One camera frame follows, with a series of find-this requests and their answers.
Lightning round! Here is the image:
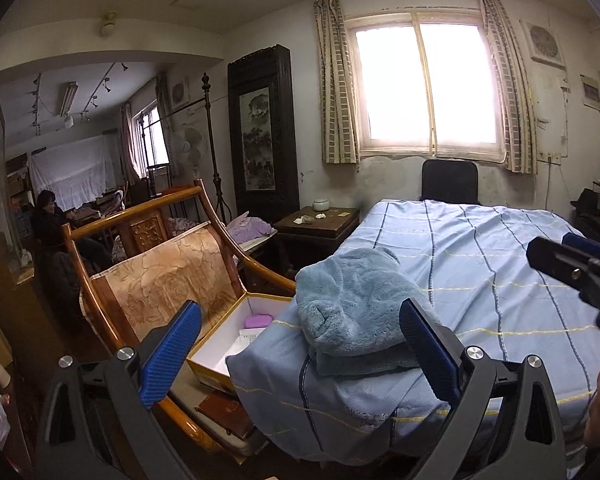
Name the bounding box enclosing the fluorescent ceiling lamp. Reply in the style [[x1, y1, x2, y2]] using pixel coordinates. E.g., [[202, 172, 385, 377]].
[[60, 81, 79, 118]]

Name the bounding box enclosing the dark carved framed painting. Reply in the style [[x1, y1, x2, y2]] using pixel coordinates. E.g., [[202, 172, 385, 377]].
[[227, 44, 301, 211]]

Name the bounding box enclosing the black hat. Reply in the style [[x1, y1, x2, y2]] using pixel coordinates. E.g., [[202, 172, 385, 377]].
[[570, 187, 600, 213]]

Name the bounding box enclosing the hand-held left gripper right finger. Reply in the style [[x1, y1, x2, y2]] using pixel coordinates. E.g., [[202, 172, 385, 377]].
[[399, 297, 568, 480]]

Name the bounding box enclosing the light blue fleece garment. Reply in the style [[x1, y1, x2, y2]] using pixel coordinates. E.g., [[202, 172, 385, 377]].
[[296, 247, 443, 378]]

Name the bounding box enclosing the white hanging sheet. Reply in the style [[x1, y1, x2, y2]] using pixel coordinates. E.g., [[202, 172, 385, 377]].
[[27, 134, 118, 211]]

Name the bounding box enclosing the black chair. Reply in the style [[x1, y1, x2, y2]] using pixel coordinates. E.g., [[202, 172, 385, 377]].
[[421, 159, 480, 206]]

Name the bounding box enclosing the golden floral chair cover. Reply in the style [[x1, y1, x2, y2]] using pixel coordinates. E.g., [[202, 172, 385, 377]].
[[80, 222, 246, 346]]

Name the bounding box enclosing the brown leather wallet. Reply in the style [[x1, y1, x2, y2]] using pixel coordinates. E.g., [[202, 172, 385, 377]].
[[195, 391, 256, 438]]

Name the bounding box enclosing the blue plaid bed sheet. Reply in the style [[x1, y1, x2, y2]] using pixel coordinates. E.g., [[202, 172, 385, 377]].
[[226, 199, 600, 466]]

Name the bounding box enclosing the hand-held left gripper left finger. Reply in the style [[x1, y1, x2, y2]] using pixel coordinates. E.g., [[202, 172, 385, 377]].
[[35, 300, 203, 480]]

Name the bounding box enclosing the large bright window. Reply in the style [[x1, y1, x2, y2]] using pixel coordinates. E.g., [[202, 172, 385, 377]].
[[345, 10, 506, 158]]

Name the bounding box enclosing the dark wooden side table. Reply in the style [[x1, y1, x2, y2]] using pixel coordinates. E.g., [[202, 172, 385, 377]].
[[272, 206, 362, 281]]

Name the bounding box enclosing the open cardboard box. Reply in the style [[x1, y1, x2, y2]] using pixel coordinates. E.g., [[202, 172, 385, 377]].
[[186, 292, 296, 393]]

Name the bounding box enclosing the wooden armchair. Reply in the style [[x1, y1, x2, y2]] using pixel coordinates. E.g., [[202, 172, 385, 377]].
[[61, 178, 298, 456]]

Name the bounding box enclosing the checked beige curtain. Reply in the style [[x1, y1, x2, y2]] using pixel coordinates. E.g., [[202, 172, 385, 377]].
[[472, 0, 538, 175], [314, 0, 361, 165]]

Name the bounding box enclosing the black metal coat stand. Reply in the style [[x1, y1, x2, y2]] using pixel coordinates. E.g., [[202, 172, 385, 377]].
[[140, 72, 233, 223]]

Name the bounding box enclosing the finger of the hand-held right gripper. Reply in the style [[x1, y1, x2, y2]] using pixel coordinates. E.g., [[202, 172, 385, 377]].
[[526, 236, 600, 306], [562, 232, 600, 266]]

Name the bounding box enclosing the purple cloth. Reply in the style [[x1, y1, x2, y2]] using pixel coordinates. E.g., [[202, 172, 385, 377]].
[[228, 215, 277, 243]]

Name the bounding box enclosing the small side window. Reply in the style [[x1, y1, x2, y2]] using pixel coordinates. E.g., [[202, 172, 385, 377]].
[[137, 105, 171, 178]]

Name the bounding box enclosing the white wall fan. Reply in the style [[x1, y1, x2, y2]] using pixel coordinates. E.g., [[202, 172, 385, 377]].
[[172, 125, 203, 176]]

